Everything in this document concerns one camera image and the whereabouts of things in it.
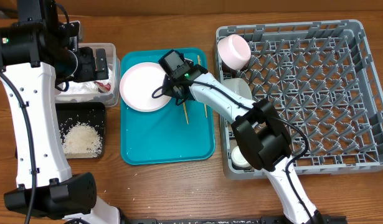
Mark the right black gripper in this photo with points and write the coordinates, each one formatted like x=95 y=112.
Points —
x=167 y=90

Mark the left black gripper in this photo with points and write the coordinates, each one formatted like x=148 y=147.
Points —
x=89 y=71

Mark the wooden chopstick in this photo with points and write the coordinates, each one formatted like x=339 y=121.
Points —
x=205 y=106
x=185 y=112

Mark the white paper wrapper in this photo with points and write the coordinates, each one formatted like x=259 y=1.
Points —
x=92 y=87

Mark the large white plate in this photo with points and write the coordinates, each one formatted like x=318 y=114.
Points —
x=138 y=84

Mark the grey shallow bowl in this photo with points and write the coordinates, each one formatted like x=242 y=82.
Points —
x=238 y=86

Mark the pink bowl with rice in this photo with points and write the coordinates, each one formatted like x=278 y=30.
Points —
x=234 y=51

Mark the pile of white rice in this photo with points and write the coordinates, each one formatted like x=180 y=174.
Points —
x=81 y=139

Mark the white cup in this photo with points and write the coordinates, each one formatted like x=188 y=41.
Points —
x=238 y=160

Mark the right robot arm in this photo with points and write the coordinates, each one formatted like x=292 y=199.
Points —
x=261 y=135

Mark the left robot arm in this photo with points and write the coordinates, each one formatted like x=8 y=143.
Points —
x=37 y=54

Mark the clear plastic bin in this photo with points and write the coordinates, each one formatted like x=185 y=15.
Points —
x=108 y=99

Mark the teal serving tray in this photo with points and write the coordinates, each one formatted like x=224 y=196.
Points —
x=163 y=136

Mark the black rectangular tray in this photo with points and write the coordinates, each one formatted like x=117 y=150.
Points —
x=93 y=111

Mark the grey plastic dish rack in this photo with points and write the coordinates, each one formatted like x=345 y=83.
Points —
x=321 y=77

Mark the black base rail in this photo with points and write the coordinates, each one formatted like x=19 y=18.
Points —
x=261 y=220

